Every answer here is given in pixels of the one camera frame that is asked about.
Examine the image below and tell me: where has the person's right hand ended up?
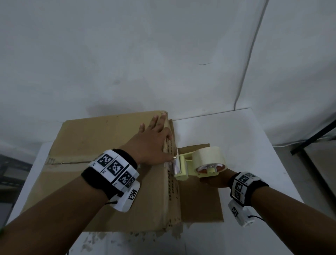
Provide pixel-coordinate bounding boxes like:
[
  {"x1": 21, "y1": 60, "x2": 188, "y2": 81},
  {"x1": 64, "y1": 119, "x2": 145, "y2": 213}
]
[{"x1": 199, "y1": 168, "x2": 237, "y2": 189}]

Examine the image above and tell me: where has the person's left hand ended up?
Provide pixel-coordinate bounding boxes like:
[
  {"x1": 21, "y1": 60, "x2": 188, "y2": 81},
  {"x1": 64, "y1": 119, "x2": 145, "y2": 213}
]
[{"x1": 119, "y1": 111, "x2": 174, "y2": 166}]

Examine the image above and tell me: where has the clear tape roll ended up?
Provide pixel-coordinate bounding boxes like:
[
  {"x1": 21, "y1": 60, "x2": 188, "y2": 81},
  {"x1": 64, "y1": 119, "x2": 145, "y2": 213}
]
[{"x1": 191, "y1": 146, "x2": 227, "y2": 174}]

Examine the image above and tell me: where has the yellow white tape dispenser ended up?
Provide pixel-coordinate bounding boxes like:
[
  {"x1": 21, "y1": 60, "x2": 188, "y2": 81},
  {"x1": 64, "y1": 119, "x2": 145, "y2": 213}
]
[{"x1": 172, "y1": 151, "x2": 228, "y2": 182}]

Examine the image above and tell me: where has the brown cardboard box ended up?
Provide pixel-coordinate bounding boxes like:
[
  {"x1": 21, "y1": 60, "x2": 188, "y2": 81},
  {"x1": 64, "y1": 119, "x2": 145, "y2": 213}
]
[{"x1": 21, "y1": 110, "x2": 225, "y2": 233}]

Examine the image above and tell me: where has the person's left forearm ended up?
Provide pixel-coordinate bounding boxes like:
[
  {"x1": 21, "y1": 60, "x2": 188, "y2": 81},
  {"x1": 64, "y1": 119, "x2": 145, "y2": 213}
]
[{"x1": 0, "y1": 174, "x2": 110, "y2": 255}]

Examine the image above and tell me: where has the person's right forearm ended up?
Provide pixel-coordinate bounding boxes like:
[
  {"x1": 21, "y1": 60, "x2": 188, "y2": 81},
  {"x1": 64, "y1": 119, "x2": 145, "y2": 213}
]
[{"x1": 251, "y1": 186, "x2": 336, "y2": 255}]

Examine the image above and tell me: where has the black marker wristband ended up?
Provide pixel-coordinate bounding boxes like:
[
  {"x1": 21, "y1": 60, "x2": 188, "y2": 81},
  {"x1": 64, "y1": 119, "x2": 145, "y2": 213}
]
[
  {"x1": 227, "y1": 171, "x2": 270, "y2": 208},
  {"x1": 80, "y1": 149, "x2": 140, "y2": 200}
]

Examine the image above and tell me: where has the beige shelf board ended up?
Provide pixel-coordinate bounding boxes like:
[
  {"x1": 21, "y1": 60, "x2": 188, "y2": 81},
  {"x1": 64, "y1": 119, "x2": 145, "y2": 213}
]
[{"x1": 304, "y1": 140, "x2": 336, "y2": 195}]

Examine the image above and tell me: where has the grey metal shelf rack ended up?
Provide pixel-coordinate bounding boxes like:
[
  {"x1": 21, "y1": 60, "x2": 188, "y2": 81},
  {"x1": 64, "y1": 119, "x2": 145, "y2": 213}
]
[{"x1": 0, "y1": 155, "x2": 32, "y2": 211}]

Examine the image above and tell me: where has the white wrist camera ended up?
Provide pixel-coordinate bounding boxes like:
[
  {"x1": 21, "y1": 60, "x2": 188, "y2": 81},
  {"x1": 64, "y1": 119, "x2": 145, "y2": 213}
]
[
  {"x1": 110, "y1": 181, "x2": 141, "y2": 213},
  {"x1": 227, "y1": 199, "x2": 255, "y2": 228}
]

